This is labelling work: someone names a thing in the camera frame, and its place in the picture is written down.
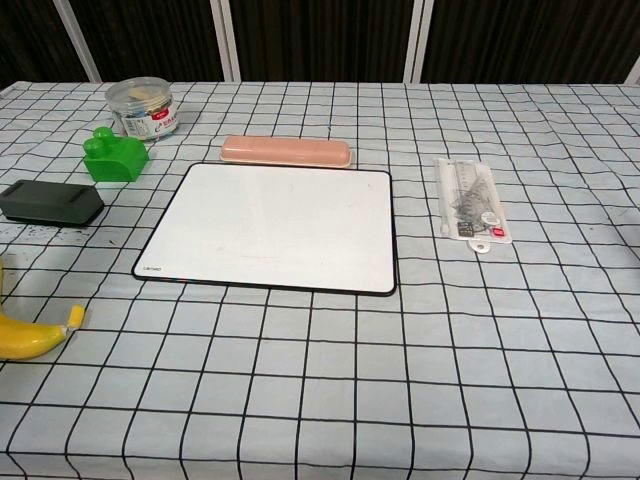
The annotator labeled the dark grey board eraser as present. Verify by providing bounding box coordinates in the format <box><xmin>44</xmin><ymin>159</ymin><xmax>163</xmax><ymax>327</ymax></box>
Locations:
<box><xmin>0</xmin><ymin>179</ymin><xmax>106</xmax><ymax>229</ymax></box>

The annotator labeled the white dry-erase board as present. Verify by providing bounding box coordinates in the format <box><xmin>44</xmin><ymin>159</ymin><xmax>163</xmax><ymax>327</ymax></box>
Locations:
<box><xmin>131</xmin><ymin>162</ymin><xmax>399</xmax><ymax>298</ymax></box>

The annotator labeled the pink pencil case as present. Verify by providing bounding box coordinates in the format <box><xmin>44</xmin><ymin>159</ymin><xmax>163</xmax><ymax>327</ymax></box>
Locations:
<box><xmin>220</xmin><ymin>134</ymin><xmax>355</xmax><ymax>169</ymax></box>

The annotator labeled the clear ruler set pouch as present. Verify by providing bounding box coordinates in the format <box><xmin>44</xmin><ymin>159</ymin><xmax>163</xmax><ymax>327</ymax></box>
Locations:
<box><xmin>432</xmin><ymin>157</ymin><xmax>515</xmax><ymax>256</ymax></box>

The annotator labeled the white grid checked tablecloth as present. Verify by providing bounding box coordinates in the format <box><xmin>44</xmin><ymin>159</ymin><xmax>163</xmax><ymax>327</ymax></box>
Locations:
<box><xmin>0</xmin><ymin>80</ymin><xmax>640</xmax><ymax>480</ymax></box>

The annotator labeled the clear plastic jar of clips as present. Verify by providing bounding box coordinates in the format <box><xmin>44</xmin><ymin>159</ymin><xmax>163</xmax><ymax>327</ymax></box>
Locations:
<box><xmin>104</xmin><ymin>76</ymin><xmax>180</xmax><ymax>143</ymax></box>

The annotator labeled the green toy building block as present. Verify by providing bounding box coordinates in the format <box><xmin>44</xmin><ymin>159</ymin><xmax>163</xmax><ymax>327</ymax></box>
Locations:
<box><xmin>81</xmin><ymin>126</ymin><xmax>151</xmax><ymax>184</ymax></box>

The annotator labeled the yellow toy banana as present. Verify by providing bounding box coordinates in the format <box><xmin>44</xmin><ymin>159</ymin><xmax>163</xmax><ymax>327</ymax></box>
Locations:
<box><xmin>0</xmin><ymin>257</ymin><xmax>87</xmax><ymax>361</ymax></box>

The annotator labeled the white partition frame post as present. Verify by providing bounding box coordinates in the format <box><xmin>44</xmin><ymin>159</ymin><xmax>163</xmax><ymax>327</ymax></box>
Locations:
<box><xmin>53</xmin><ymin>0</ymin><xmax>103</xmax><ymax>84</ymax></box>
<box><xmin>624</xmin><ymin>43</ymin><xmax>640</xmax><ymax>86</ymax></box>
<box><xmin>402</xmin><ymin>0</ymin><xmax>435</xmax><ymax>84</ymax></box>
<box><xmin>209</xmin><ymin>0</ymin><xmax>242</xmax><ymax>83</ymax></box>

